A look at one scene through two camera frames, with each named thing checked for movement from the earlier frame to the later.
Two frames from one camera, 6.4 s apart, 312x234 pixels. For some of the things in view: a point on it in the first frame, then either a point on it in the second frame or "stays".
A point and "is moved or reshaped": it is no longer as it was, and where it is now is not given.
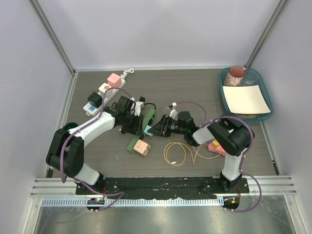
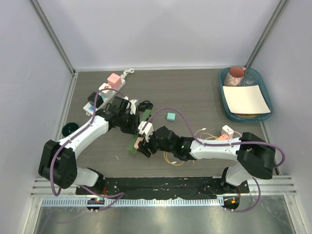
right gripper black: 162,127 -> 143,148
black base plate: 164,187 stays
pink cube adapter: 114,80 stays
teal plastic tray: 261,82 stays
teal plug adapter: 146,130 is moved or reshaped
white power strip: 90,110 stays
